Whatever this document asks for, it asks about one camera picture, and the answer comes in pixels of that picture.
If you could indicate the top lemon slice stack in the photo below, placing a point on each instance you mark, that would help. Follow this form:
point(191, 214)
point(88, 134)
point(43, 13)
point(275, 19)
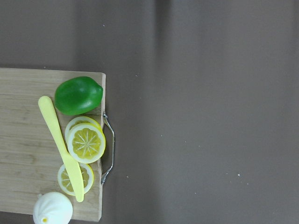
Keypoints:
point(86, 143)

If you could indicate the lower lemon slice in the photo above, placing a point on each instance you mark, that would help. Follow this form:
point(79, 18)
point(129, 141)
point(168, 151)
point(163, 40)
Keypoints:
point(79, 120)

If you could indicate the green lime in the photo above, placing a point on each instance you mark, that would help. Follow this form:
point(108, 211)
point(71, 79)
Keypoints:
point(78, 95)

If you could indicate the yellow plastic knife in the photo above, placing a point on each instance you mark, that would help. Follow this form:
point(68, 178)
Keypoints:
point(71, 165)

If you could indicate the lemon slice under knife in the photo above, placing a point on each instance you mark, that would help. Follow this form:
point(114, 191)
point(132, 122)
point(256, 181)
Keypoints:
point(65, 183)

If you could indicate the bamboo cutting board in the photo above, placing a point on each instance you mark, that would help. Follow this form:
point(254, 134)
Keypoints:
point(29, 158)

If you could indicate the white garlic bulb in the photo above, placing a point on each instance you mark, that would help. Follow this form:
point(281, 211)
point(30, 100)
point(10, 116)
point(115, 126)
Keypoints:
point(52, 208)

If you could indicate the metal cutting board handle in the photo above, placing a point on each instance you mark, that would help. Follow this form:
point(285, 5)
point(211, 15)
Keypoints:
point(107, 161)

